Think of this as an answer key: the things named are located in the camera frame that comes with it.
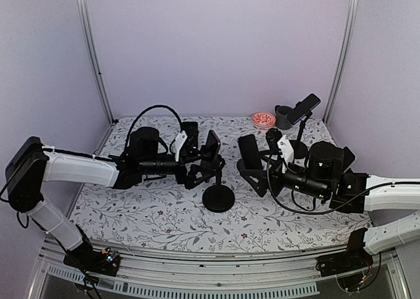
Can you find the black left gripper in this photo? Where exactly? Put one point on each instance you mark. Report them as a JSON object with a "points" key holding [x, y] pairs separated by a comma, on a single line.
{"points": [[189, 179]]}

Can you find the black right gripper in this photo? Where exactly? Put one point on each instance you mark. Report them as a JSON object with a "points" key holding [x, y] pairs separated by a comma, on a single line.
{"points": [[276, 165]]}

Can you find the black phone with pink edge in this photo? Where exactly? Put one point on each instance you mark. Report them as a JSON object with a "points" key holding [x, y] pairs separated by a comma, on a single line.
{"points": [[210, 149]]}

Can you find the black round-base phone stand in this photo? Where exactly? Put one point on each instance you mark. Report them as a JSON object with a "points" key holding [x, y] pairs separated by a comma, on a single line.
{"points": [[218, 198]]}

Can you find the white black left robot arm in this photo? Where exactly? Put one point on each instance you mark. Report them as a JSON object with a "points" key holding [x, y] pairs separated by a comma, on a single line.
{"points": [[145, 157]]}

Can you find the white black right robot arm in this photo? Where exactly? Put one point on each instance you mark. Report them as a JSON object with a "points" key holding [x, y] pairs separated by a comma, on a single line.
{"points": [[326, 176]]}

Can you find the black phone on centre stand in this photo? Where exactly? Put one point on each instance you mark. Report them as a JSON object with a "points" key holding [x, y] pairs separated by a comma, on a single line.
{"points": [[249, 152]]}

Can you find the black tall phone stand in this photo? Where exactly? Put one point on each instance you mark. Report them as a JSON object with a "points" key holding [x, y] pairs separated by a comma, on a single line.
{"points": [[300, 148]]}

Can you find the black phone lying back left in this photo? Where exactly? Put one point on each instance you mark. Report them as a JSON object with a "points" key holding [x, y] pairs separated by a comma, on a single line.
{"points": [[191, 130]]}

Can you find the black phone on tall stand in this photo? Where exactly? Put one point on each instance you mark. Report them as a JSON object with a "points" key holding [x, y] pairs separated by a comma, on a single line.
{"points": [[302, 108]]}

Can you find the black phone on right stand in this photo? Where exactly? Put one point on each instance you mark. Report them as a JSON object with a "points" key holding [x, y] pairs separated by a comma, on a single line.
{"points": [[348, 159]]}

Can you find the red white patterned bowl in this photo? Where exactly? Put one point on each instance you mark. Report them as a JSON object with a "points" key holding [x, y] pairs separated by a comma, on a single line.
{"points": [[263, 120]]}

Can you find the dark grey cup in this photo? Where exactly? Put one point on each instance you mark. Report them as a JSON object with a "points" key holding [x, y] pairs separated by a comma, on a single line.
{"points": [[282, 122]]}

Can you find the floral patterned table mat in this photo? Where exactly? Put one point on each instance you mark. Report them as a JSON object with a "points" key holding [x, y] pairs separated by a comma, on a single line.
{"points": [[162, 214]]}

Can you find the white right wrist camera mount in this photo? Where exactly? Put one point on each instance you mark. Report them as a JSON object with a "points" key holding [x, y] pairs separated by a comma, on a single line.
{"points": [[286, 149]]}

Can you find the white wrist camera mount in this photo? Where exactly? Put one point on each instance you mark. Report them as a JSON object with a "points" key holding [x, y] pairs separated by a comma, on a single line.
{"points": [[177, 144], [286, 149]]}

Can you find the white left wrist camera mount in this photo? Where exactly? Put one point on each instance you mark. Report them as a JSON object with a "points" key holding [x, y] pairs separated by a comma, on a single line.
{"points": [[177, 144]]}

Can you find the aluminium front rail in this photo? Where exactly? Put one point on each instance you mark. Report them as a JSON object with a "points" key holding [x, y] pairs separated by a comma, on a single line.
{"points": [[154, 273]]}

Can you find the right aluminium frame post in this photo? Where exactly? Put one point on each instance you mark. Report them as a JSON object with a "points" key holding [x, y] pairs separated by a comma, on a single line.
{"points": [[350, 21]]}

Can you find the aluminium frame post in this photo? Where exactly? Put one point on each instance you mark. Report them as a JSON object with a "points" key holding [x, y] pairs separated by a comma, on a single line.
{"points": [[350, 21], [82, 6]]}

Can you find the left aluminium frame post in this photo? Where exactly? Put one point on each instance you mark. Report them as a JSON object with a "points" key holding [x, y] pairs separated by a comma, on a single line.
{"points": [[82, 6]]}

